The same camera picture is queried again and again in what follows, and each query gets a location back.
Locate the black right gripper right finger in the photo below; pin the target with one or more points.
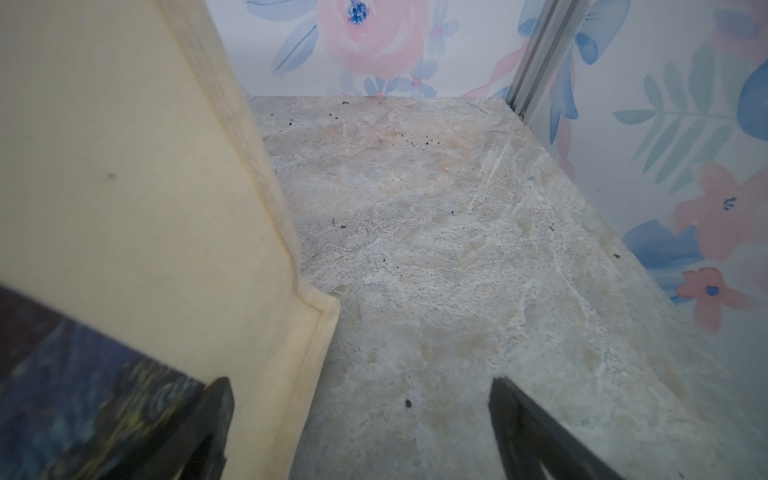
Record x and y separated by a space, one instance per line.
533 445

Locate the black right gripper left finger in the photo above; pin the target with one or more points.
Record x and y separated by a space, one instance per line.
191 445

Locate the cream canvas bag starry print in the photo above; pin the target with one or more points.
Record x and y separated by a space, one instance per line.
137 197

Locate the right aluminium corner post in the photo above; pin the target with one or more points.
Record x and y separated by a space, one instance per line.
552 25

